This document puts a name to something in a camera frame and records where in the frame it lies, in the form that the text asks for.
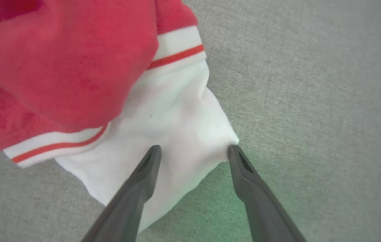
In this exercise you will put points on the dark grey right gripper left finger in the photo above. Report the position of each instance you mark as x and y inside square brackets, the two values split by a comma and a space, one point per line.
[133, 198]

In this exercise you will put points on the red and white jersey shirt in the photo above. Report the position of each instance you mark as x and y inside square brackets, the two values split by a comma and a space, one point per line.
[59, 67]

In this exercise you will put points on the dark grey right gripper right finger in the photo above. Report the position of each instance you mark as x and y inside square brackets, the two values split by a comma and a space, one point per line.
[260, 201]

